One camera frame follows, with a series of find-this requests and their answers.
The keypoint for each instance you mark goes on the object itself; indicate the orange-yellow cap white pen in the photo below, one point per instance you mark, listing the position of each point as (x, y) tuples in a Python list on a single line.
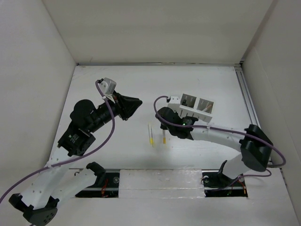
[(164, 136)]

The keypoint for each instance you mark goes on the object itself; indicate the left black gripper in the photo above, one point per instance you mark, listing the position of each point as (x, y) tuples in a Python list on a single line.
[(125, 106)]

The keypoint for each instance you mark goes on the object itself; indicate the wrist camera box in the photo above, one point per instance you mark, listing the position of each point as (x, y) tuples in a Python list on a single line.
[(173, 100), (106, 86)]

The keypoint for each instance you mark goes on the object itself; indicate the yellow cap white pen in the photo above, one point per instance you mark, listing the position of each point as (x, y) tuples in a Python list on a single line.
[(151, 139)]

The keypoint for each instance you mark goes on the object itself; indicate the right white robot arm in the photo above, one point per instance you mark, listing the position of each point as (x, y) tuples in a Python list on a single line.
[(253, 145)]

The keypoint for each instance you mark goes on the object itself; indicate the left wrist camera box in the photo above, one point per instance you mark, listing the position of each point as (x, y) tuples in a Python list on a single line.
[(106, 86)]

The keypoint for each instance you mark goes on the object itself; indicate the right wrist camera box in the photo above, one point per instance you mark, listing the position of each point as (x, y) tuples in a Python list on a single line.
[(173, 100)]

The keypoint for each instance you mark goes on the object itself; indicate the orange cap black marker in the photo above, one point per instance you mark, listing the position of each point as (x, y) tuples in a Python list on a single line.
[(184, 103)]

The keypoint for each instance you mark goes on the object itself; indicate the white slotted desk organizer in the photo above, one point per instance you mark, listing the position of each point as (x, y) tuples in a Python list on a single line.
[(195, 107)]

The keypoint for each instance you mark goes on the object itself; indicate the front metal rail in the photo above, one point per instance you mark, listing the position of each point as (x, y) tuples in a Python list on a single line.
[(161, 184)]

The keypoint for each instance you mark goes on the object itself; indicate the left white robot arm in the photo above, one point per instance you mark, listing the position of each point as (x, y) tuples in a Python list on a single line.
[(39, 203)]

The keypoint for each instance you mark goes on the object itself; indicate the aluminium rail right side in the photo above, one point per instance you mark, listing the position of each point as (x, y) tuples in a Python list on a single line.
[(246, 95)]

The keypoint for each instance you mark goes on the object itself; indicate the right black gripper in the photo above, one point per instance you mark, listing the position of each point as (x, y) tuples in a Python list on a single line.
[(163, 127)]

